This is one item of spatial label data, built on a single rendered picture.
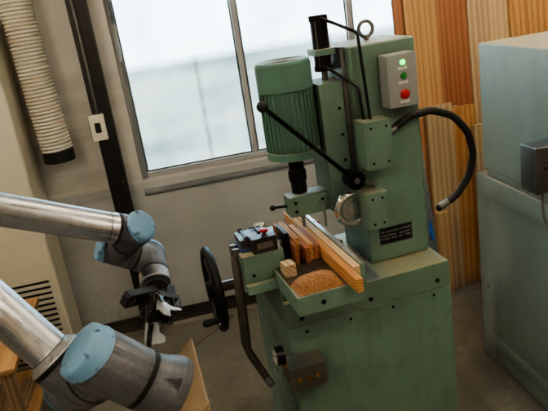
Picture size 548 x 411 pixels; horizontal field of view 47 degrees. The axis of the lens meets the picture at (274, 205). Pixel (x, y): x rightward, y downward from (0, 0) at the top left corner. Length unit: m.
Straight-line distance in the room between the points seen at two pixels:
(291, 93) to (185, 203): 1.64
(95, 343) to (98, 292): 2.10
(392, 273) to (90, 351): 1.00
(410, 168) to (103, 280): 2.04
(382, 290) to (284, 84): 0.72
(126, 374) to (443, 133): 2.32
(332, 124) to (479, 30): 1.76
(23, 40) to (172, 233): 1.23
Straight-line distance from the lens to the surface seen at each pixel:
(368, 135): 1.91
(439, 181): 3.44
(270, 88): 1.92
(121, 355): 1.54
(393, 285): 2.06
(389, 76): 1.94
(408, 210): 2.13
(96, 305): 3.65
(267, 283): 1.94
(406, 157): 2.08
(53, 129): 3.18
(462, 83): 3.60
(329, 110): 1.98
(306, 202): 2.05
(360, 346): 2.11
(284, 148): 1.95
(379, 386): 2.22
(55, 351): 1.69
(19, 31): 3.16
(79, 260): 3.55
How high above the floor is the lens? 1.70
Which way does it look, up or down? 18 degrees down
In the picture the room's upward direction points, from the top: 9 degrees counter-clockwise
